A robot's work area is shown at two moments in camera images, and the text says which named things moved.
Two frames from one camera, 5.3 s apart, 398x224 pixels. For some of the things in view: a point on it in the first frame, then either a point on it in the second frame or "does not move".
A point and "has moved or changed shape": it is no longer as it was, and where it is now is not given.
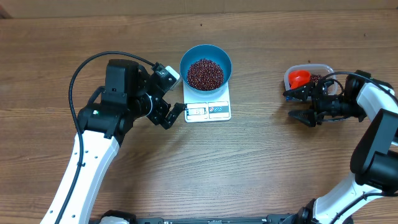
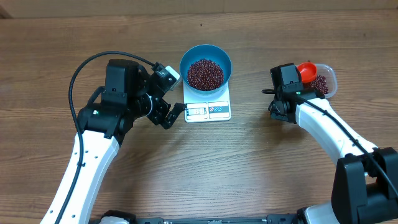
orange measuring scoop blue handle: [298, 78] has moved or changed shape
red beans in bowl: [205, 74] does not move
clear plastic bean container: [317, 71] does not move
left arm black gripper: [163, 107] does not move
